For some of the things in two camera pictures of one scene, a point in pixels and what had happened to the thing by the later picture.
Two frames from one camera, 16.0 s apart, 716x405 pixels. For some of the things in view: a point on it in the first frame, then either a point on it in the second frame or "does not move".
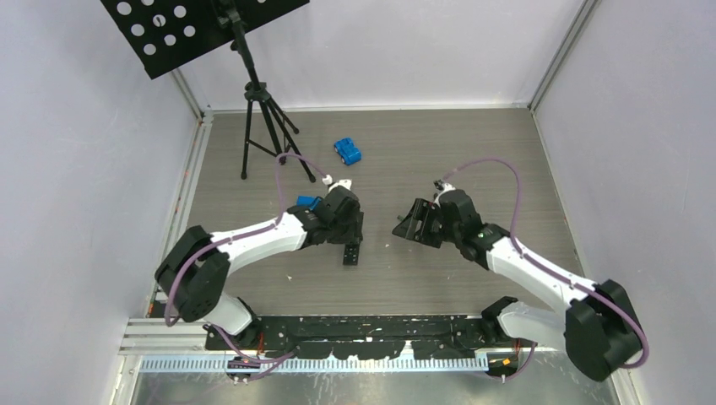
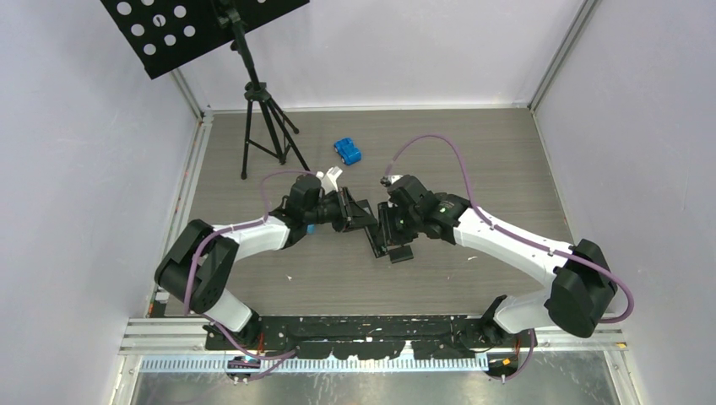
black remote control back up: [350, 255] → [377, 240]
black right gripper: [345, 337] does not move
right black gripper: [422, 210] → [386, 212]
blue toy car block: [349, 153] does not move
